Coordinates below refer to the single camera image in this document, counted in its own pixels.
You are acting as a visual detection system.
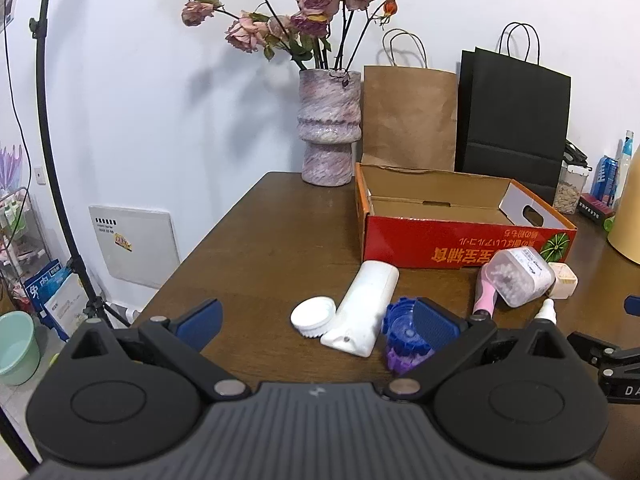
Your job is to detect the purple plastic hangers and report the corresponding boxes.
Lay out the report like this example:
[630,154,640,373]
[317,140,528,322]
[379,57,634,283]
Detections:
[0,144,23,188]

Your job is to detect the green plastic bucket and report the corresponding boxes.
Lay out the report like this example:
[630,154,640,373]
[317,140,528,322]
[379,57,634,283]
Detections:
[0,311,41,387]

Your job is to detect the purple blue plastic cap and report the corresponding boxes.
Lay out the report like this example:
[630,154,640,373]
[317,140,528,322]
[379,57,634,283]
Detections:
[381,297,438,375]

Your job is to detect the translucent plastic jar white label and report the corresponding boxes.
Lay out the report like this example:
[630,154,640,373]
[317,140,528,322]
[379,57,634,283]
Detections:
[479,247,557,309]

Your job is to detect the white wall panel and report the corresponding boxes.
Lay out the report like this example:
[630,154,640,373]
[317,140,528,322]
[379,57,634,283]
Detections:
[88,204,181,291]

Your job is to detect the brown paper bag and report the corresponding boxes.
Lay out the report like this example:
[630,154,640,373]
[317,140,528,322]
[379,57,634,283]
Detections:
[361,28,460,173]

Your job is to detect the black light stand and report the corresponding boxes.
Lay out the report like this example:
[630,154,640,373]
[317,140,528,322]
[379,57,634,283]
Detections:
[27,0,133,333]

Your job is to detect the cream yellow thermos jug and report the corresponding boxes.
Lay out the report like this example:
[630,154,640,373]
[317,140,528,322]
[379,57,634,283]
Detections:
[606,142,640,267]

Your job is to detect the pink plastic handle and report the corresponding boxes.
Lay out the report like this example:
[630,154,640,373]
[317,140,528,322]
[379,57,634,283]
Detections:
[472,262,498,320]

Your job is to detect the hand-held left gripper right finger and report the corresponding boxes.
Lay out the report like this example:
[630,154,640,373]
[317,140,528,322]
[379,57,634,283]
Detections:
[383,297,577,404]

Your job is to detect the small cream box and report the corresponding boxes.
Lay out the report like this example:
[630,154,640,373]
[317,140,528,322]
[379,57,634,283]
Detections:
[547,261,579,301]

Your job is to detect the pink marbled ceramic vase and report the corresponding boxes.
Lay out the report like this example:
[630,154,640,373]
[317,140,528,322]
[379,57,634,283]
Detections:
[298,69,362,187]

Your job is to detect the white round ribbed lid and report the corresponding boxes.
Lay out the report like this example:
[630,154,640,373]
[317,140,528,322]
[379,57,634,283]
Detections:
[290,297,337,341]

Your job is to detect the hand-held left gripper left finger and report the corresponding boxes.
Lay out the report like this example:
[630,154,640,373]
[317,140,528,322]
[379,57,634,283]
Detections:
[60,298,252,403]

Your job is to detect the small white dropper bottle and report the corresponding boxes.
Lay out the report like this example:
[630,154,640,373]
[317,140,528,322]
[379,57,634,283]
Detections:
[532,298,557,326]

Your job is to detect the white plastic bottle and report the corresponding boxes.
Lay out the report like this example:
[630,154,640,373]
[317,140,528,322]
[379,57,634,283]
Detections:
[320,260,400,358]

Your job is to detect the black paper bag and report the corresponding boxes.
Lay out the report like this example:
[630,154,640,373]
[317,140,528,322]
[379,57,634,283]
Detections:
[454,22,572,206]

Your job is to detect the red cardboard box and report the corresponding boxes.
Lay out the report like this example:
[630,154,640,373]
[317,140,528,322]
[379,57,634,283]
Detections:
[354,162,578,271]

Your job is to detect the blue drink can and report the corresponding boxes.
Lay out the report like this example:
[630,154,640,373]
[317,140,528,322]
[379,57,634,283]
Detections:
[590,155,621,206]

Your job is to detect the metal wire storage rack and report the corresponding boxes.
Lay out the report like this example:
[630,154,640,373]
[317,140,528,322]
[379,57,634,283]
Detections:
[0,187,51,311]

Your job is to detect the clear spray bottle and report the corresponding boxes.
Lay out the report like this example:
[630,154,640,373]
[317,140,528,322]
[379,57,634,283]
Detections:
[612,130,636,211]

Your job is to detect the clear container with seeds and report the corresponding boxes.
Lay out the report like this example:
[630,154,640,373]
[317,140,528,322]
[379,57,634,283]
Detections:
[552,140,591,215]

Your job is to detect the dark red small box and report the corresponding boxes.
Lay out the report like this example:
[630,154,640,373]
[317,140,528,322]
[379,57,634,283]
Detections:
[577,192,615,221]

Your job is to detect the black stand leg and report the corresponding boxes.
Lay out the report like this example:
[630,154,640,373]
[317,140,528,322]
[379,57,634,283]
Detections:
[0,400,43,473]

